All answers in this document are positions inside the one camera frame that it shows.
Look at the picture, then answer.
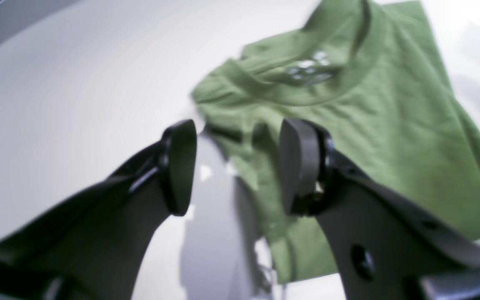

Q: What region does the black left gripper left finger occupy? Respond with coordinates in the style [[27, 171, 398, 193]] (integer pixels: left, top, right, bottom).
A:
[[0, 119, 198, 300]]

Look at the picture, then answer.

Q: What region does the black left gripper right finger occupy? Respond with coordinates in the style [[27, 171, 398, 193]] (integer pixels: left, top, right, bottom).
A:
[[280, 118, 480, 300]]

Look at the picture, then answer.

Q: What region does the green T-shirt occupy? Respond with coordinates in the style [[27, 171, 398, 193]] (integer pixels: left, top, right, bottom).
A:
[[192, 0, 480, 285]]

